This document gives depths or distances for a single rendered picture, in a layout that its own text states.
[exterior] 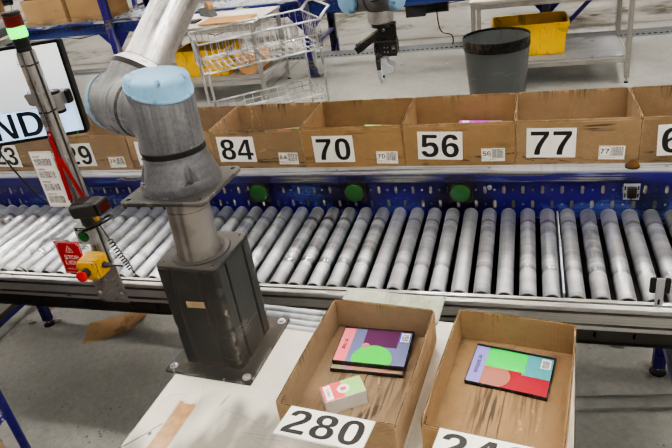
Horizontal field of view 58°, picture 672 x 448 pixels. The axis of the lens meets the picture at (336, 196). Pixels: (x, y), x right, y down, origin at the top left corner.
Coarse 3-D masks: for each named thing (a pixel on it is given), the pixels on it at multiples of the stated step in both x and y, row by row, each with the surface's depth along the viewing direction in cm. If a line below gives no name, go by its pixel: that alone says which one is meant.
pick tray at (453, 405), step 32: (480, 320) 154; (512, 320) 150; (544, 320) 147; (448, 352) 146; (544, 352) 150; (448, 384) 145; (448, 416) 137; (480, 416) 136; (512, 416) 134; (544, 416) 133
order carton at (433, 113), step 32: (448, 96) 238; (480, 96) 235; (512, 96) 231; (416, 128) 217; (448, 128) 214; (480, 128) 211; (512, 128) 208; (416, 160) 223; (448, 160) 220; (480, 160) 217; (512, 160) 213
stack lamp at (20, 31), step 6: (6, 18) 168; (12, 18) 169; (18, 18) 170; (6, 24) 169; (12, 24) 169; (18, 24) 170; (24, 24) 172; (12, 30) 170; (18, 30) 170; (24, 30) 172; (12, 36) 171; (18, 36) 171; (24, 36) 172
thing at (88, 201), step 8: (80, 200) 190; (88, 200) 189; (96, 200) 189; (104, 200) 189; (72, 208) 189; (80, 208) 188; (88, 208) 187; (96, 208) 187; (104, 208) 189; (72, 216) 191; (80, 216) 190; (88, 216) 189; (96, 216) 189; (88, 224) 192; (96, 224) 193
